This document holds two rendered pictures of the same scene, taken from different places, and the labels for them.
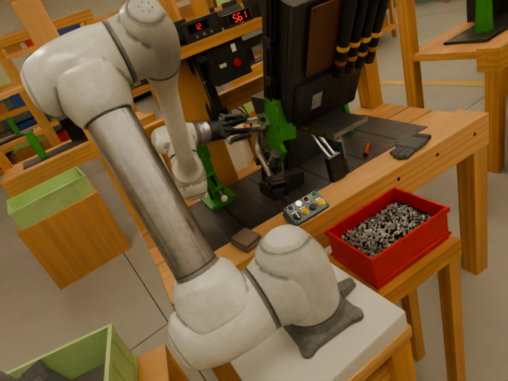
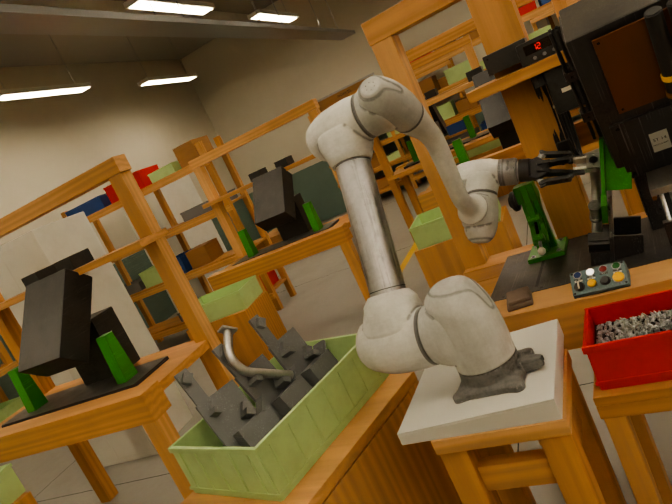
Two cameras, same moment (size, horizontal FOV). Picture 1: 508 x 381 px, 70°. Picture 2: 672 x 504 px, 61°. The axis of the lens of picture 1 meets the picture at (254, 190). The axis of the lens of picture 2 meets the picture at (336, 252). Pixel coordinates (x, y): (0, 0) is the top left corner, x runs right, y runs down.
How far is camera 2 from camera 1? 98 cm
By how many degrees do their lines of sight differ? 50
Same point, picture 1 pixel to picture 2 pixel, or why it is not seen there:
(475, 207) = not seen: outside the picture
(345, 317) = (503, 382)
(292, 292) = (436, 332)
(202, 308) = (370, 319)
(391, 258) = (619, 356)
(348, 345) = (488, 405)
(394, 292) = (619, 400)
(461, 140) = not seen: outside the picture
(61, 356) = (337, 344)
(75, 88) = (326, 144)
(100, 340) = not seen: hidden behind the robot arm
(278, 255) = (431, 296)
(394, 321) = (537, 402)
